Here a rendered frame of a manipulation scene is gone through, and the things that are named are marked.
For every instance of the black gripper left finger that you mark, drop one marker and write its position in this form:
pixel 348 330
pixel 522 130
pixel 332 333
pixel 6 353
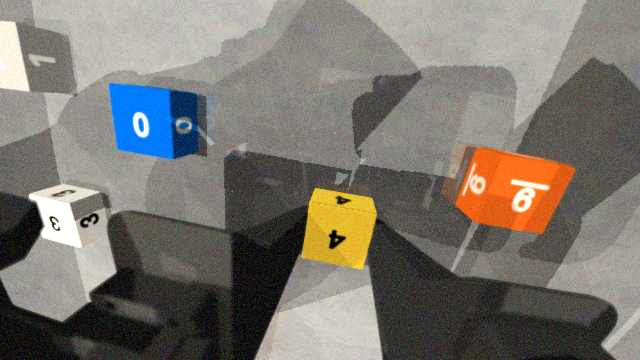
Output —
pixel 247 270

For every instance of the yellow block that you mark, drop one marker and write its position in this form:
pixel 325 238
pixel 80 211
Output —
pixel 339 228

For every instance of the blue block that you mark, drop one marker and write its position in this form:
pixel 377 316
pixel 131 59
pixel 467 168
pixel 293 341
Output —
pixel 155 122

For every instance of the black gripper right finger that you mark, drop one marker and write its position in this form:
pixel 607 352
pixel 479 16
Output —
pixel 426 312

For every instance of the orange block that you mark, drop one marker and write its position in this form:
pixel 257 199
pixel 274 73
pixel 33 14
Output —
pixel 512 190

